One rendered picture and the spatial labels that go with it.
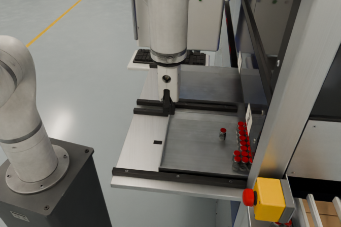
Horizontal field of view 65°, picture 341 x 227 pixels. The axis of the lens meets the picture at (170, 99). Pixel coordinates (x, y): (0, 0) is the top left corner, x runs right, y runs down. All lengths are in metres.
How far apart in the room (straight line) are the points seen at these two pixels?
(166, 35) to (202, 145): 0.48
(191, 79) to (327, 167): 0.71
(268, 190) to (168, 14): 0.44
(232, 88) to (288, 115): 0.64
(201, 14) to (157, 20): 0.99
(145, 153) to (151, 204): 0.94
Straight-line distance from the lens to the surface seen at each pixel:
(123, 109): 2.45
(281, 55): 0.60
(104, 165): 2.04
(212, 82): 1.22
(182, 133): 0.97
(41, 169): 0.91
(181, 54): 0.60
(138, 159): 0.89
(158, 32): 0.57
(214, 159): 0.90
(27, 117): 0.79
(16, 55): 0.75
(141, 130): 0.98
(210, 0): 1.51
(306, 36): 0.50
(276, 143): 0.64
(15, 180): 0.97
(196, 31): 1.58
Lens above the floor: 1.57
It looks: 38 degrees down
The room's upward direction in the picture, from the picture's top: straight up
